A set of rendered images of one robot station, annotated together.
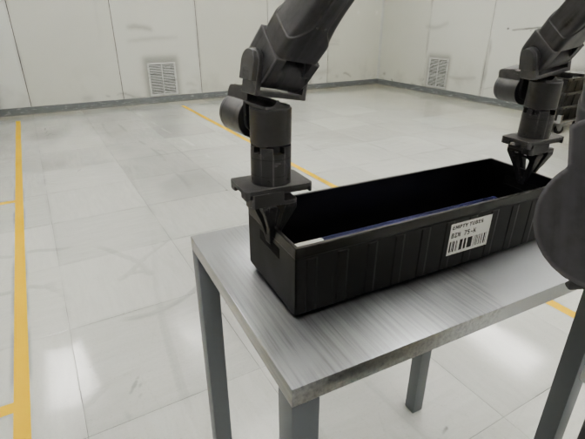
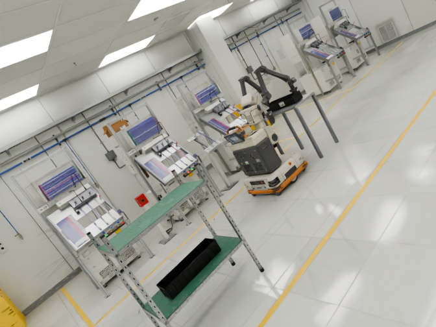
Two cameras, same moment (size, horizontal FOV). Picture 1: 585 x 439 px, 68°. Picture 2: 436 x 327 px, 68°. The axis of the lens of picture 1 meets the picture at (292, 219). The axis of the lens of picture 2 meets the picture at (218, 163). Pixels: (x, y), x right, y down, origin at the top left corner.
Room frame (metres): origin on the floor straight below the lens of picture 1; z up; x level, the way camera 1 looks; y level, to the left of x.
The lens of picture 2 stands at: (-0.71, -4.64, 1.53)
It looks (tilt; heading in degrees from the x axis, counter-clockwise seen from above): 12 degrees down; 87
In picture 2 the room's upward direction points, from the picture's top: 31 degrees counter-clockwise
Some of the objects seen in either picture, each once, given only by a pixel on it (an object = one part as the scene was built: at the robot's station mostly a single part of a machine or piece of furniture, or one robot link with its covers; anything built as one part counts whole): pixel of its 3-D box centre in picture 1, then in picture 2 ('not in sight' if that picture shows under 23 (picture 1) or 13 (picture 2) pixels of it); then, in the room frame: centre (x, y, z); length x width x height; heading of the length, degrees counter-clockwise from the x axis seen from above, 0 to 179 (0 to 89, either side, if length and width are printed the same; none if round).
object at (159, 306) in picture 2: not in sight; (180, 252); (-1.23, -2.17, 0.55); 0.91 x 0.46 x 1.10; 30
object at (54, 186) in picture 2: not in sight; (79, 217); (-2.61, 0.04, 0.95); 1.35 x 0.82 x 1.90; 120
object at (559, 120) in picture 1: (559, 102); not in sight; (5.18, -3.10, 0.30); 0.64 x 0.46 x 0.60; 123
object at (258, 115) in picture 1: (268, 124); not in sight; (0.60, 0.03, 1.07); 0.07 x 0.06 x 0.07; 35
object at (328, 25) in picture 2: not in sight; (338, 37); (4.27, 3.94, 0.95); 1.36 x 0.82 x 1.90; 120
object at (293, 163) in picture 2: not in sight; (274, 173); (0.05, -0.56, 0.16); 0.67 x 0.64 x 0.25; 27
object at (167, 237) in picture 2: not in sight; (153, 217); (-1.73, -0.02, 0.39); 0.24 x 0.24 x 0.78; 30
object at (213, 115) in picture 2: not in sight; (229, 134); (0.03, 1.31, 0.65); 1.01 x 0.73 x 1.29; 120
